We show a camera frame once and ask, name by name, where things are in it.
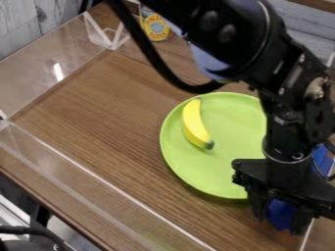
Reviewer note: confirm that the green plate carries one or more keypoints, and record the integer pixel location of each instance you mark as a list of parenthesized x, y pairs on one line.
[(236, 122)]

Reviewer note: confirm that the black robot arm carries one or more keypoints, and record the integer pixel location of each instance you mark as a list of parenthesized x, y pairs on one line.
[(244, 34)]

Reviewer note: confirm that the blue plastic block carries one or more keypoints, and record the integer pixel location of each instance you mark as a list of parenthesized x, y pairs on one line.
[(281, 211)]

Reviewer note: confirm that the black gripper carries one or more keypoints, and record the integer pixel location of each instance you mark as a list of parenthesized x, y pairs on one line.
[(286, 178)]

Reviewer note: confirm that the yellow labelled tin can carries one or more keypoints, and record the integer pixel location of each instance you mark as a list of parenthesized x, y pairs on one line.
[(154, 25)]

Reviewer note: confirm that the black metal table bracket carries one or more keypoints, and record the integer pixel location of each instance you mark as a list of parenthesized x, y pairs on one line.
[(40, 219)]

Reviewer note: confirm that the yellow toy banana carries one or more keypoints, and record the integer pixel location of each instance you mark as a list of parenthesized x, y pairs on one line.
[(194, 128)]

